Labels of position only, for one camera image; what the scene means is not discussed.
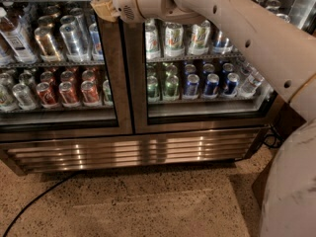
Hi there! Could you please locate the red soda can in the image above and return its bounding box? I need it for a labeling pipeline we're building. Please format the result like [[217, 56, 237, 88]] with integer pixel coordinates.
[[81, 81, 101, 107], [37, 82, 58, 108], [58, 82, 80, 107]]

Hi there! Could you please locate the silver can upper shelf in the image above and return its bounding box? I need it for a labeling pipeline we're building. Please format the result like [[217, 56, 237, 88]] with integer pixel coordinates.
[[59, 24, 90, 62]]

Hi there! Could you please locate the blue can left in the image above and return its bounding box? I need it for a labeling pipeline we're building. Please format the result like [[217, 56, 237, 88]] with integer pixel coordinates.
[[183, 74, 199, 100]]

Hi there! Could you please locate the blue can middle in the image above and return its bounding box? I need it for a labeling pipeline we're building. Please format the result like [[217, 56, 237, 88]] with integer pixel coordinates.
[[202, 73, 219, 99]]

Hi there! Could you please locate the brown cardboard box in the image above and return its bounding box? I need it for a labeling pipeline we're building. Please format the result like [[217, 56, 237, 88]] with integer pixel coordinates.
[[252, 159, 274, 207]]

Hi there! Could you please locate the blue can right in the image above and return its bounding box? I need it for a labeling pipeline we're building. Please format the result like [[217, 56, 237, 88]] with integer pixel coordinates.
[[222, 73, 240, 97]]

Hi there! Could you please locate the silver blue can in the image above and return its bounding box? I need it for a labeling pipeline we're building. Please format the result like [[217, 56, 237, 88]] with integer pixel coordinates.
[[212, 31, 233, 54]]

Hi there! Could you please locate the green white can left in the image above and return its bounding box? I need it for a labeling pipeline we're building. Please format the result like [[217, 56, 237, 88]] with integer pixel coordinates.
[[145, 25, 161, 59]]

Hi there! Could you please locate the red soda can right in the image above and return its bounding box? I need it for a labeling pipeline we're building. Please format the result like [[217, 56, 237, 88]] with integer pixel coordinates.
[[81, 81, 101, 107]]

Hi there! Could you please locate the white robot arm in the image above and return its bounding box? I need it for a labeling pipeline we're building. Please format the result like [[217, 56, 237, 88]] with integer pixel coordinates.
[[91, 0, 316, 237]]

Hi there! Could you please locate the red soda can middle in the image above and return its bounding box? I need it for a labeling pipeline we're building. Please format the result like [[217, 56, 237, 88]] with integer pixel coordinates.
[[58, 82, 80, 107]]

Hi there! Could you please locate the stainless steel fridge base grille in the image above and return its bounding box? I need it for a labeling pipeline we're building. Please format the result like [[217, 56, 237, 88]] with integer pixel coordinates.
[[1, 124, 270, 176]]

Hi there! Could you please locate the glass fridge door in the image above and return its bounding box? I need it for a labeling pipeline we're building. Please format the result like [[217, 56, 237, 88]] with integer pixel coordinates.
[[0, 0, 131, 142], [118, 0, 316, 135]]

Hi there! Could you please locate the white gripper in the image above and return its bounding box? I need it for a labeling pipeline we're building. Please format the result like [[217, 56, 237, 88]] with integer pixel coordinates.
[[91, 0, 145, 24]]

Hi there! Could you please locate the black floor cable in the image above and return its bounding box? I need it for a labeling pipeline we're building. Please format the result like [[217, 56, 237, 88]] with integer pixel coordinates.
[[2, 171, 80, 237]]

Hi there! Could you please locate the clear water bottle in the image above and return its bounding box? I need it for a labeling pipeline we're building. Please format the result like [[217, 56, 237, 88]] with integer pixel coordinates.
[[239, 71, 265, 98]]

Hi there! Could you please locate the silver can lower left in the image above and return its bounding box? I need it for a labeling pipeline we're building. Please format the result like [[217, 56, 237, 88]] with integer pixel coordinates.
[[12, 83, 38, 110]]

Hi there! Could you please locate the labelled drink bottle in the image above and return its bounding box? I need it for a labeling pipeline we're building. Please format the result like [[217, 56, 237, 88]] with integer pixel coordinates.
[[0, 7, 39, 64]]

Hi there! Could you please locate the red soda can left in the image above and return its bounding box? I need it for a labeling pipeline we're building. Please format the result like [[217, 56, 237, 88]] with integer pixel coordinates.
[[37, 82, 58, 108]]

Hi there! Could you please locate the gold can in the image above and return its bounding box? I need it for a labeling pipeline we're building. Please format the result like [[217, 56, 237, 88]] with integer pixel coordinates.
[[34, 27, 64, 62]]

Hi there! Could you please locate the green white can middle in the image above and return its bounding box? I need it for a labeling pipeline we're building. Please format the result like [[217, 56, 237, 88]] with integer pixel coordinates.
[[165, 23, 185, 57]]

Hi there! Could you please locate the black cable bundle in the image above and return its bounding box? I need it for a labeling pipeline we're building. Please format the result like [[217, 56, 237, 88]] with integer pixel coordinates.
[[262, 124, 284, 150]]

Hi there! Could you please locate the green white can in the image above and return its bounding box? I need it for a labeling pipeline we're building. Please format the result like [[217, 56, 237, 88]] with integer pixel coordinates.
[[165, 23, 185, 57], [189, 20, 211, 55], [145, 25, 161, 59]]

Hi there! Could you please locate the green white can right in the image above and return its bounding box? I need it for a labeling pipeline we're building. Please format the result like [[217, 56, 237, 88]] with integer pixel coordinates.
[[189, 20, 211, 55]]

